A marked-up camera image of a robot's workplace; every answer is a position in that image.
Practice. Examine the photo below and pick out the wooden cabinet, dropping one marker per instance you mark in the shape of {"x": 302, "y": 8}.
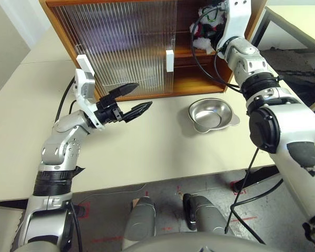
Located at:
{"x": 199, "y": 84}

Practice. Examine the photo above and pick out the ribbed clear sliding door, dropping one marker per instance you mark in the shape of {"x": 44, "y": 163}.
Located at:
{"x": 169, "y": 60}
{"x": 84, "y": 63}

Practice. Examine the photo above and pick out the silver robot torso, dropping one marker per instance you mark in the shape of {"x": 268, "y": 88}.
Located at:
{"x": 194, "y": 244}

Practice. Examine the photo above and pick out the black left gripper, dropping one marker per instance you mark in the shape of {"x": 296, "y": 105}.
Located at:
{"x": 107, "y": 111}

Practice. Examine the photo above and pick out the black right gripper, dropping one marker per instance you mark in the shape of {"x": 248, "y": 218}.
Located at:
{"x": 211, "y": 31}

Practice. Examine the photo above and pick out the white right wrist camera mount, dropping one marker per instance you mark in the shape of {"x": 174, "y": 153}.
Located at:
{"x": 236, "y": 23}

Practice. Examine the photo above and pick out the grey rounded robot leg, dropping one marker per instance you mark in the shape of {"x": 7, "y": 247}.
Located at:
{"x": 210, "y": 215}
{"x": 141, "y": 218}

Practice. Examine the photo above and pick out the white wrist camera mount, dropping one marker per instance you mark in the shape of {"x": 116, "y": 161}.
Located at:
{"x": 80, "y": 78}
{"x": 236, "y": 23}

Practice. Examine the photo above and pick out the plush snowman toy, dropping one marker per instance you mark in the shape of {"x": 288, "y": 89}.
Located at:
{"x": 203, "y": 43}

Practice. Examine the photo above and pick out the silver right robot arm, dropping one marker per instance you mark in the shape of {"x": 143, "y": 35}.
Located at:
{"x": 291, "y": 120}

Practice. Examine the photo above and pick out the wooden cabinet shelf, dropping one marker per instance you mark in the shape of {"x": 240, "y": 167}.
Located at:
{"x": 183, "y": 51}

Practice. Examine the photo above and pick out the black metal frame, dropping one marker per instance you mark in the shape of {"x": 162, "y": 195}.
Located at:
{"x": 259, "y": 26}

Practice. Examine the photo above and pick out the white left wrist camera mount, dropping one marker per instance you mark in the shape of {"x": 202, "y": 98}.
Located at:
{"x": 80, "y": 78}

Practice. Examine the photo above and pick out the metal bowl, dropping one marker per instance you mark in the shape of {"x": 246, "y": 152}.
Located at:
{"x": 207, "y": 115}

